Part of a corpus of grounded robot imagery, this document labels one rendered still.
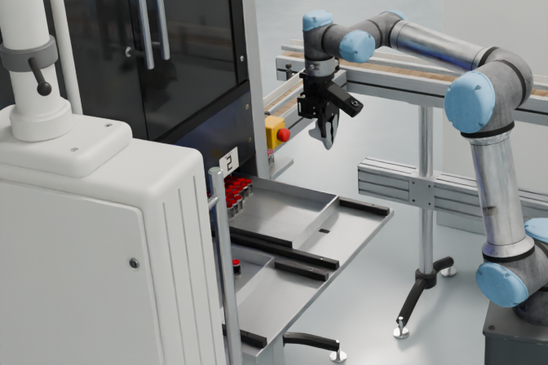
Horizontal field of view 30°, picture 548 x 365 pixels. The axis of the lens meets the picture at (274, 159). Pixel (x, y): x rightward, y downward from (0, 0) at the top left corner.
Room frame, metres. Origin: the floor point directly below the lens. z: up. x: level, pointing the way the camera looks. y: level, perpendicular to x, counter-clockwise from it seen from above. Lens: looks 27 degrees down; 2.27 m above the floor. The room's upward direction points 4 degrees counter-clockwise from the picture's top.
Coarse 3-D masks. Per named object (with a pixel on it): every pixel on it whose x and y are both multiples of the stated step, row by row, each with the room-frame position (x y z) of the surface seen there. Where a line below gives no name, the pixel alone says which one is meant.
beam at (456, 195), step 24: (360, 168) 3.25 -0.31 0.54; (384, 168) 3.22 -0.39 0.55; (408, 168) 3.20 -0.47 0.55; (360, 192) 3.25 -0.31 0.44; (384, 192) 3.20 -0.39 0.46; (408, 192) 3.15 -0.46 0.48; (432, 192) 3.10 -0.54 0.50; (456, 192) 3.05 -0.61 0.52; (528, 192) 2.96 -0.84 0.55; (480, 216) 3.01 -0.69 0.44; (528, 216) 2.92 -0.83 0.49
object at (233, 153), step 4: (236, 148) 2.47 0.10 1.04; (228, 152) 2.44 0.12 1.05; (232, 152) 2.45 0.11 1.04; (236, 152) 2.47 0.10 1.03; (224, 156) 2.42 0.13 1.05; (232, 156) 2.45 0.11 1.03; (236, 156) 2.47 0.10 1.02; (220, 160) 2.40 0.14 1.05; (224, 160) 2.42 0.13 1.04; (228, 160) 2.43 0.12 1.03; (232, 160) 2.45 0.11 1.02; (236, 160) 2.46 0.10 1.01; (220, 164) 2.40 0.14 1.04; (224, 164) 2.42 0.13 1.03; (232, 164) 2.45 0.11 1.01; (236, 164) 2.46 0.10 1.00; (224, 168) 2.41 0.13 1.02; (232, 168) 2.45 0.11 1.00; (224, 172) 2.41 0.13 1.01; (228, 172) 2.43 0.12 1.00; (224, 176) 2.41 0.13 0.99
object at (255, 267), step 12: (216, 252) 2.21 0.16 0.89; (240, 252) 2.17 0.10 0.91; (252, 252) 2.15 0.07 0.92; (216, 264) 2.16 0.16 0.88; (240, 264) 2.15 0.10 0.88; (252, 264) 2.14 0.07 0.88; (264, 264) 2.13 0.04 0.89; (216, 276) 2.10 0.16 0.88; (252, 276) 2.04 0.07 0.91; (264, 276) 2.08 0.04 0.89; (240, 288) 1.99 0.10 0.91; (252, 288) 2.03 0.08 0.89; (240, 300) 1.99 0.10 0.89
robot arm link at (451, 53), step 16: (384, 16) 2.35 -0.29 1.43; (400, 16) 2.36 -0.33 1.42; (384, 32) 2.31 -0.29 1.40; (400, 32) 2.28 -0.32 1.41; (416, 32) 2.26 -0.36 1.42; (432, 32) 2.24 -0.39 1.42; (400, 48) 2.28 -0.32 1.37; (416, 48) 2.24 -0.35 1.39; (432, 48) 2.20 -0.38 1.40; (448, 48) 2.18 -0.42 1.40; (464, 48) 2.16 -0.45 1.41; (480, 48) 2.14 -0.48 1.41; (496, 48) 2.12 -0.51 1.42; (448, 64) 2.17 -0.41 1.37; (464, 64) 2.13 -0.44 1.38; (480, 64) 2.09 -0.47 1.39; (528, 80) 2.00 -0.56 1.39; (528, 96) 2.00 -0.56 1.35
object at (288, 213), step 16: (240, 176) 2.57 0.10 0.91; (256, 192) 2.51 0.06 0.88; (272, 192) 2.50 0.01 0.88; (288, 192) 2.48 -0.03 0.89; (304, 192) 2.46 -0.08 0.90; (320, 192) 2.43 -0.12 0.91; (256, 208) 2.42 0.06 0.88; (272, 208) 2.42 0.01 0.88; (288, 208) 2.41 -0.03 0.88; (304, 208) 2.40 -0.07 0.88; (320, 208) 2.40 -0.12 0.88; (336, 208) 2.39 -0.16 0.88; (240, 224) 2.34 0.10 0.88; (256, 224) 2.34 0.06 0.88; (272, 224) 2.33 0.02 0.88; (288, 224) 2.32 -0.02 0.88; (304, 224) 2.32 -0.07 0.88; (320, 224) 2.31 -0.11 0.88; (272, 240) 2.21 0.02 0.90; (288, 240) 2.19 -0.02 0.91; (304, 240) 2.23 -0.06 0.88
